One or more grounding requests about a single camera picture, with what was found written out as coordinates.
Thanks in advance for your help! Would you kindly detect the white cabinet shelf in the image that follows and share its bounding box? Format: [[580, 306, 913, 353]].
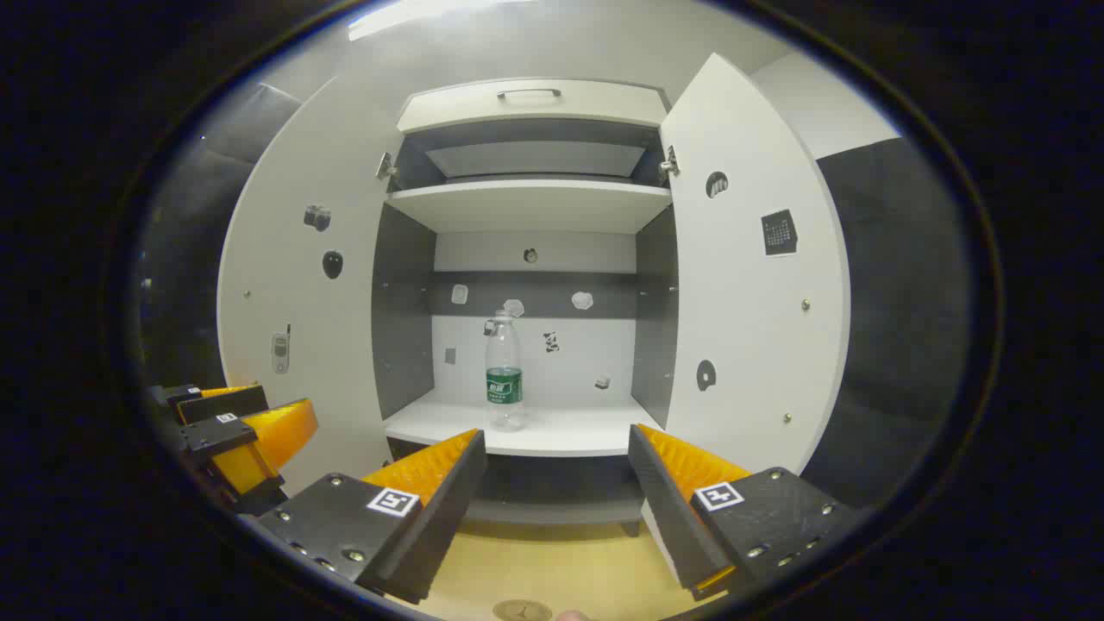
[[384, 388, 665, 458], [386, 179, 673, 235]]

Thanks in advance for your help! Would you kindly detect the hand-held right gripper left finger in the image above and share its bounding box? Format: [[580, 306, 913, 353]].
[[257, 429, 488, 605]]

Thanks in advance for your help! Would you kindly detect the white and grey cabinet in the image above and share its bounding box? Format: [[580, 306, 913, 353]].
[[371, 78, 682, 537]]

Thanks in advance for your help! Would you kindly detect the white cabinet door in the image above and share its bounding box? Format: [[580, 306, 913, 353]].
[[660, 52, 853, 475], [216, 73, 406, 499]]

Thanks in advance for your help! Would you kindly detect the clear plastic bottle green label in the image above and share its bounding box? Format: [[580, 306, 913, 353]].
[[485, 310, 524, 432]]

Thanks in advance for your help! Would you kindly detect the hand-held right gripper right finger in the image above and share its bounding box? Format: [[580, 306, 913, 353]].
[[628, 423, 856, 602]]

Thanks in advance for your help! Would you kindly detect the white cabinet drawer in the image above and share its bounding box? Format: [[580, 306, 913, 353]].
[[397, 78, 670, 135]]

